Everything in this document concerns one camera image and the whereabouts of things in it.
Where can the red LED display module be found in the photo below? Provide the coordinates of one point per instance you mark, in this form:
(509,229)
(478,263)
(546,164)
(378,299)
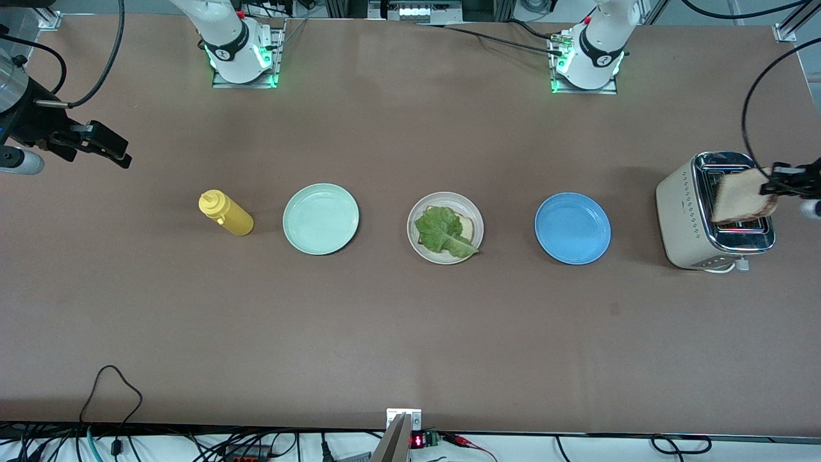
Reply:
(418,441)

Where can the beige round plate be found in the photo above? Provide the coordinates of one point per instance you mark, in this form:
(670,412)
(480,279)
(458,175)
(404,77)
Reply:
(446,260)

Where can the pale green round plate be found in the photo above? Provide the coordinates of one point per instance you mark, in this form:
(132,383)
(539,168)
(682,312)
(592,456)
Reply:
(321,219)

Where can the green lettuce leaf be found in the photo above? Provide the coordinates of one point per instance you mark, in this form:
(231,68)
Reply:
(442,231)

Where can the black box with lights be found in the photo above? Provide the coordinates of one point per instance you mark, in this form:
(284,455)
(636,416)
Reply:
(414,11)

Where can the aluminium frame post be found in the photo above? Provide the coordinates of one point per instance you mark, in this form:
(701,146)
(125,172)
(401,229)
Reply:
(787,29)
(46,16)

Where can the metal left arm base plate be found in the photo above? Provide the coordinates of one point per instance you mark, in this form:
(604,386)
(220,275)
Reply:
(584,91)

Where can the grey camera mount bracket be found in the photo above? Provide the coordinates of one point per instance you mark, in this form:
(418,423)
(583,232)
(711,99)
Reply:
(397,436)

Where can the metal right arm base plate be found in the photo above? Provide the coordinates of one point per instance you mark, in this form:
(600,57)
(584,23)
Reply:
(244,84)

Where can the blue round plate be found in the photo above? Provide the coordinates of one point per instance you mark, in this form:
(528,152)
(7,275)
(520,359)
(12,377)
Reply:
(573,228)

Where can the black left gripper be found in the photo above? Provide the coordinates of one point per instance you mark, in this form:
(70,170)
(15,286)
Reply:
(800,180)

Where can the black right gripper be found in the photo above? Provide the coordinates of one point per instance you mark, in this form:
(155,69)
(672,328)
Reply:
(31,122)

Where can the beige and chrome toaster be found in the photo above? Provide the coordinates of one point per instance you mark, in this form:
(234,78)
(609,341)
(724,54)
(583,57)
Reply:
(680,218)

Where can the brown crusted bread slice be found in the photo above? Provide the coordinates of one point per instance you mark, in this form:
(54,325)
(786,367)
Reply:
(737,196)

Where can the pale white bread slice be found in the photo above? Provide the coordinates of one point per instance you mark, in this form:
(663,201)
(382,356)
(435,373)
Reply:
(468,228)

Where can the yellow squeeze sauce bottle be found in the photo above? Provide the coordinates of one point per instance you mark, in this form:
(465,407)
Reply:
(234,221)

